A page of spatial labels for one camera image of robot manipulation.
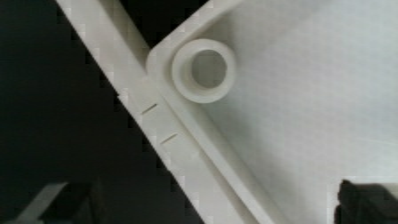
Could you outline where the white front wall fence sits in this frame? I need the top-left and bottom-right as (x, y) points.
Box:
(55, 0), (252, 224)

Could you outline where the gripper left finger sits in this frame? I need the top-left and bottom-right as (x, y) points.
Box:
(5, 182), (107, 224)

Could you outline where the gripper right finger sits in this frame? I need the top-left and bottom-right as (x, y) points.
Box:
(334, 180), (398, 224)

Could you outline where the white desk top tray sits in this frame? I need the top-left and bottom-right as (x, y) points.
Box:
(147, 0), (398, 224)

